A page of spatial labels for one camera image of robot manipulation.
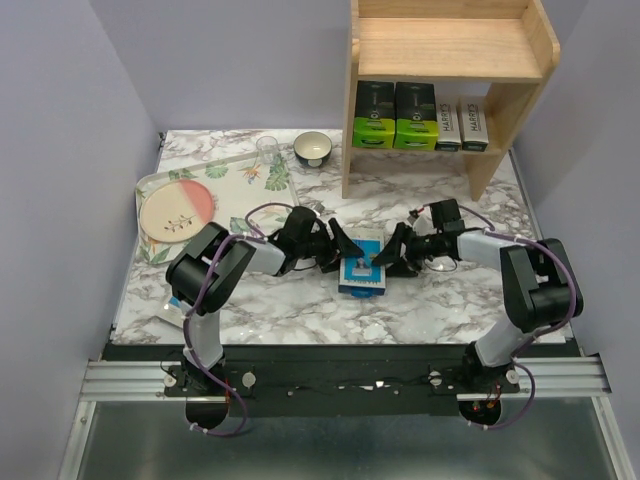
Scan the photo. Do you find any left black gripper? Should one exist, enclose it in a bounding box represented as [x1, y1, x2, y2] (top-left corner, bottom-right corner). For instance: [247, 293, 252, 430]
[296, 218, 365, 274]

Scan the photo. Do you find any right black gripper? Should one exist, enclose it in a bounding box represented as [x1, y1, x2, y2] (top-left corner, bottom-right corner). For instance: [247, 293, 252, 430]
[371, 221, 442, 279]

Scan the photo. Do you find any blue razor package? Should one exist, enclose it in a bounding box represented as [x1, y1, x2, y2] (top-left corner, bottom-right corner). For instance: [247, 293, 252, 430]
[338, 228, 386, 298]
[156, 296, 184, 329]

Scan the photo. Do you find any white Harry's box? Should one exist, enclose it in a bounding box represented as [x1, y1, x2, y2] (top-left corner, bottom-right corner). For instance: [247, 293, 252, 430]
[435, 100, 462, 152]
[459, 96, 489, 152]

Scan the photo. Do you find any black green Gillette box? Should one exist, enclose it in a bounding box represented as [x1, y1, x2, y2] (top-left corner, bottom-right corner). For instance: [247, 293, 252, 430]
[393, 82, 439, 151]
[352, 80, 396, 149]

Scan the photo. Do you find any wooden two-tier shelf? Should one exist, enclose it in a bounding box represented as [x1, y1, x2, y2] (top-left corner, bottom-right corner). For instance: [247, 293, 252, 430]
[341, 0, 561, 201]

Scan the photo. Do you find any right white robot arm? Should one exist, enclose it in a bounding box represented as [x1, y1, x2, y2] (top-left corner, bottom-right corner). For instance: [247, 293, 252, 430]
[372, 199, 584, 392]

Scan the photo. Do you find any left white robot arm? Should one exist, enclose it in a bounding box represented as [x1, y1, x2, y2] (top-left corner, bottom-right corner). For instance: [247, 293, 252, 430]
[166, 206, 364, 395]

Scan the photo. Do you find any leaf-patterned tray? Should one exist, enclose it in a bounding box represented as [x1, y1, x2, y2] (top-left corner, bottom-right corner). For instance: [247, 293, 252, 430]
[135, 153, 298, 265]

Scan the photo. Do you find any dark ceramic bowl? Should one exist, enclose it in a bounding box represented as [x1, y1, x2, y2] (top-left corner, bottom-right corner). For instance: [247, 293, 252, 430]
[293, 131, 333, 168]

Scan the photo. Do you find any clear plastic cup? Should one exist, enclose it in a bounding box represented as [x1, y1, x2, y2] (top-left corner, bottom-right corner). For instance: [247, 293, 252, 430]
[256, 135, 279, 165]

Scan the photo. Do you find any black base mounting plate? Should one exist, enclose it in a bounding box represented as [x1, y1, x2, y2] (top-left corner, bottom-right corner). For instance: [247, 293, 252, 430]
[100, 341, 580, 430]

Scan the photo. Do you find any pink and cream plate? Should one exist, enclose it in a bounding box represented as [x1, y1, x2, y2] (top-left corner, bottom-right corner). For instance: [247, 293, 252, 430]
[139, 179, 215, 243]

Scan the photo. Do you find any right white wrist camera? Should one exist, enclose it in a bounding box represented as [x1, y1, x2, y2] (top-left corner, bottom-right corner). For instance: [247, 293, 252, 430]
[407, 206, 432, 236]

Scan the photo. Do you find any aluminium rail frame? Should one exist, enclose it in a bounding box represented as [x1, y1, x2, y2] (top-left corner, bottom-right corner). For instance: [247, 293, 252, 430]
[59, 356, 636, 479]

